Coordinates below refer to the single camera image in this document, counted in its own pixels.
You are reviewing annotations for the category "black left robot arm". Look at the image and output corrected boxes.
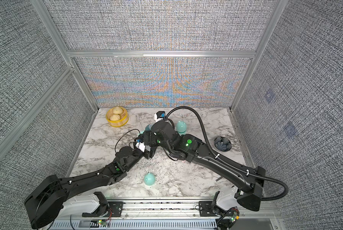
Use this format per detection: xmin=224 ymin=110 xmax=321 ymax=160
xmin=24 ymin=146 xmax=157 ymax=230

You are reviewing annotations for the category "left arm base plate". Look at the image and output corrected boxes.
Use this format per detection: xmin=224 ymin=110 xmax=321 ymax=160
xmin=82 ymin=201 xmax=123 ymax=218

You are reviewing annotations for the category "yellow bamboo steamer basket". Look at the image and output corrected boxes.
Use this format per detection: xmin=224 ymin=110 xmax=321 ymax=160
xmin=106 ymin=106 xmax=129 ymax=127

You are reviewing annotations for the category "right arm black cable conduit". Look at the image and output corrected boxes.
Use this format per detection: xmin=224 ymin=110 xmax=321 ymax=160
xmin=163 ymin=106 xmax=289 ymax=201

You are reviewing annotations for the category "upper steamed bun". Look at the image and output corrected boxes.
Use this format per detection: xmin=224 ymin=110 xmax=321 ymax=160
xmin=112 ymin=106 xmax=123 ymax=115

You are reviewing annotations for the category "lower steamed bun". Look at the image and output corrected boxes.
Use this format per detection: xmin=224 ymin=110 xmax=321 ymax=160
xmin=110 ymin=114 xmax=121 ymax=121

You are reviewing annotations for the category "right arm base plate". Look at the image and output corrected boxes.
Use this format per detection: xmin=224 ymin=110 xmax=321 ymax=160
xmin=195 ymin=201 xmax=240 ymax=222

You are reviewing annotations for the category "patterned small bowl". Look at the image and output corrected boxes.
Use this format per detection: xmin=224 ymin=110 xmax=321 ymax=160
xmin=214 ymin=137 xmax=232 ymax=152

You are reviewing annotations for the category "steamed bun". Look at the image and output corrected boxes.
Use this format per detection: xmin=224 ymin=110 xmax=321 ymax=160
xmin=110 ymin=114 xmax=121 ymax=121
xmin=112 ymin=106 xmax=123 ymax=115

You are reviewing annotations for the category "teal nipple collar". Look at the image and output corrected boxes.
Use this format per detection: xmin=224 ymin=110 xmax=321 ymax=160
xmin=145 ymin=124 xmax=153 ymax=131

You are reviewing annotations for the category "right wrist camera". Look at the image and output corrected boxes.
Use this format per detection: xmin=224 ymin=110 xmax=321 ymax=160
xmin=154 ymin=111 xmax=166 ymax=122

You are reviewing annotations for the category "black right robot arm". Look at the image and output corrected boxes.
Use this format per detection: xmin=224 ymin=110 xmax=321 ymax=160
xmin=138 ymin=121 xmax=266 ymax=211

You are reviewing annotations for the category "left camera black cable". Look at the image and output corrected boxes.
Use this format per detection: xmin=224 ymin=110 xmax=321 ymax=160
xmin=114 ymin=128 xmax=142 ymax=154

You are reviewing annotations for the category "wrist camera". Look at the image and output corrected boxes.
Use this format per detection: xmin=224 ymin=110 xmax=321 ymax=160
xmin=135 ymin=138 xmax=146 ymax=152
xmin=154 ymin=111 xmax=166 ymax=122

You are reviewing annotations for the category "aluminium front rail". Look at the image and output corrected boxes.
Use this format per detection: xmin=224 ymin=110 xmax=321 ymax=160
xmin=44 ymin=197 xmax=284 ymax=230

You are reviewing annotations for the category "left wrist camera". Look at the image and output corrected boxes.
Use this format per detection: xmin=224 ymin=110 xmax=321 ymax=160
xmin=135 ymin=138 xmax=146 ymax=152

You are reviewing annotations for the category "mint cap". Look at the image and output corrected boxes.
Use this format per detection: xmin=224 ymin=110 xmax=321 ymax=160
xmin=176 ymin=121 xmax=187 ymax=135
xmin=144 ymin=172 xmax=156 ymax=186

